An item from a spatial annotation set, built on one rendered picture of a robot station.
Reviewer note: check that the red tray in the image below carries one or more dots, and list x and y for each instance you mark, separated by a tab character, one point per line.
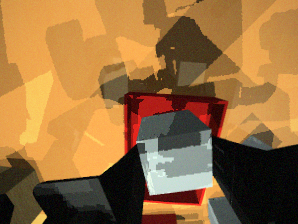
210	110

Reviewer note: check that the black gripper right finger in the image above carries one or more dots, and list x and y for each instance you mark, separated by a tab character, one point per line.
253	180

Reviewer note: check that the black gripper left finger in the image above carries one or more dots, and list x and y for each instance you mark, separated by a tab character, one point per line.
118	192

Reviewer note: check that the red block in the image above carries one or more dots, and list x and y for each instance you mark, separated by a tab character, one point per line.
159	219

